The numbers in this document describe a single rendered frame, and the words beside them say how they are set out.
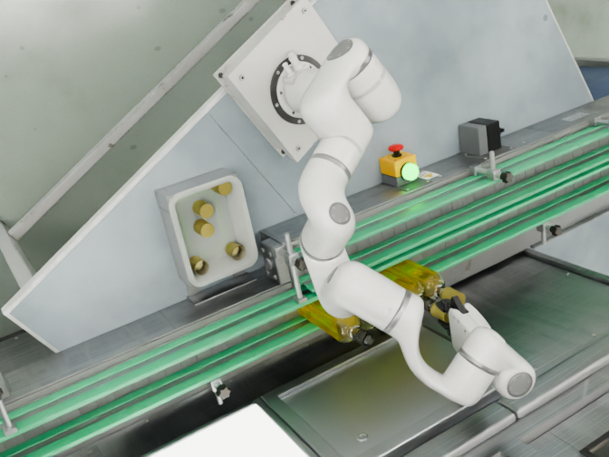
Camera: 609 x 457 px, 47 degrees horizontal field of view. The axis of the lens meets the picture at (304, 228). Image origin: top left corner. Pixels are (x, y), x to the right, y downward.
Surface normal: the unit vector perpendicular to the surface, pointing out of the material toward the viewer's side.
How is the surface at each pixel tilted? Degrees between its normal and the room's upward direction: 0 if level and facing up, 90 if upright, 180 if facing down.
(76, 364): 90
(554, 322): 91
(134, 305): 0
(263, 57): 4
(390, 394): 90
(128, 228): 0
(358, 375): 90
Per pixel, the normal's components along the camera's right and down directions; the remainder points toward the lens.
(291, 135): 0.54, 0.18
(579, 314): -0.18, -0.91
